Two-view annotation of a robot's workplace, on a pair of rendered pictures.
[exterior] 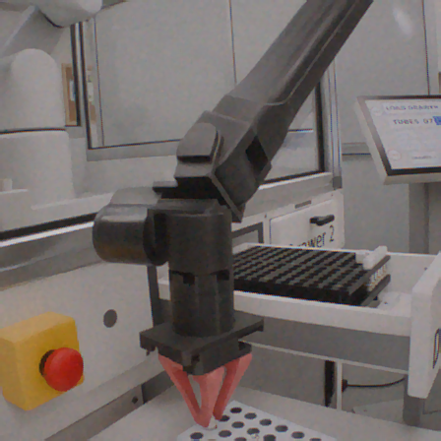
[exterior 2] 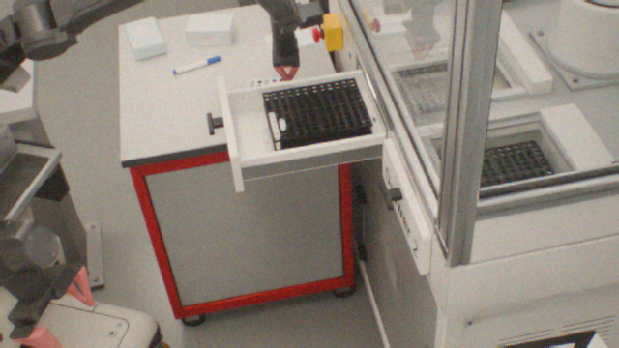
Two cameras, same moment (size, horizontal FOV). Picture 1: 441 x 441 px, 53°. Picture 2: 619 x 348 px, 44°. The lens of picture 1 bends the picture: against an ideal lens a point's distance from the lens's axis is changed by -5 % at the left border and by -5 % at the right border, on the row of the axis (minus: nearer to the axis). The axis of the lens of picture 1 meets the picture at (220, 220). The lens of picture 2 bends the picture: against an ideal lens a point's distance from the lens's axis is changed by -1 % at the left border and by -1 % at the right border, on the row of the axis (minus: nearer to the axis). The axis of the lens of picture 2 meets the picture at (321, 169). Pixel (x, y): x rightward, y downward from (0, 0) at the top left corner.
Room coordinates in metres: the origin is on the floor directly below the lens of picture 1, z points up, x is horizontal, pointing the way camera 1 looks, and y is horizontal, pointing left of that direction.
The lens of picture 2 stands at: (1.60, -1.05, 2.00)
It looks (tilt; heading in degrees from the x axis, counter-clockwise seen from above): 43 degrees down; 136
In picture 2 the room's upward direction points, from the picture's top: 4 degrees counter-clockwise
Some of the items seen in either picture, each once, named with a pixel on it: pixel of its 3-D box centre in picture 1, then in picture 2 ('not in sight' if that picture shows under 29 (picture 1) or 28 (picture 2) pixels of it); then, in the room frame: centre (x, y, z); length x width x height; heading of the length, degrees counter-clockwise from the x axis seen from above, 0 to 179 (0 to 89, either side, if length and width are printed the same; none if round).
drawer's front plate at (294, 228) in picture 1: (308, 234); (404, 203); (0.94, -0.18, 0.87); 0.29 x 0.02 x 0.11; 145
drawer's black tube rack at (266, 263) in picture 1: (293, 285); (316, 119); (0.61, -0.09, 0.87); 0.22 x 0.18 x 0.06; 55
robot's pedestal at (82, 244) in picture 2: not in sight; (24, 184); (-0.30, -0.49, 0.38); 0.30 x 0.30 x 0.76; 58
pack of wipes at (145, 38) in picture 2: not in sight; (145, 38); (-0.09, -0.07, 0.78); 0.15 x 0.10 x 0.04; 155
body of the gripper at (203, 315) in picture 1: (202, 305); (284, 43); (0.40, 0.02, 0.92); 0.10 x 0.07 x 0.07; 136
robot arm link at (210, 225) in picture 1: (193, 238); (284, 22); (0.40, 0.02, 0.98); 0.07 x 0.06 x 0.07; 64
